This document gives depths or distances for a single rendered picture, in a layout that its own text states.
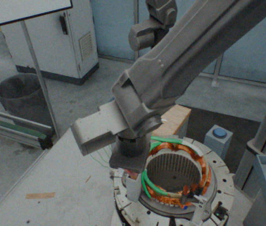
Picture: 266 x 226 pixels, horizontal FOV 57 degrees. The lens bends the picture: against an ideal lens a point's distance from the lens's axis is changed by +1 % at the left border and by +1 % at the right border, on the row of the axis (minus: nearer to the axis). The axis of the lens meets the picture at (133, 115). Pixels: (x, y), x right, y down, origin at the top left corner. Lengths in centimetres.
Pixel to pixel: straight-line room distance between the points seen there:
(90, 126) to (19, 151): 210
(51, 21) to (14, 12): 148
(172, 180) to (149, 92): 51
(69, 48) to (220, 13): 266
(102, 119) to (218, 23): 21
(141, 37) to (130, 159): 39
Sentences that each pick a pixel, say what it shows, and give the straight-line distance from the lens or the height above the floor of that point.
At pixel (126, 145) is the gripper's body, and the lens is 44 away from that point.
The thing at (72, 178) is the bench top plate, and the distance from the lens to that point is 110.
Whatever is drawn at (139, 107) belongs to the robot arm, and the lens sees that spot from 31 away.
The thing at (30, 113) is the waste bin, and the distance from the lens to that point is 217.
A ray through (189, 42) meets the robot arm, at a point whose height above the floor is 155.
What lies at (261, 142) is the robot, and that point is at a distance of 106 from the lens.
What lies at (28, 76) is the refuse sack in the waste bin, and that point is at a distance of 236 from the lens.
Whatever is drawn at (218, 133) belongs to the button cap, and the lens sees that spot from 91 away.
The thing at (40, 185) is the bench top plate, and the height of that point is 78.
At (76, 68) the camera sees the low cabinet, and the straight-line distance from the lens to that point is 295.
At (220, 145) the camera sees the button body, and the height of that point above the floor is 102.
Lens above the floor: 166
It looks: 41 degrees down
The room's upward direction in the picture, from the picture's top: 2 degrees counter-clockwise
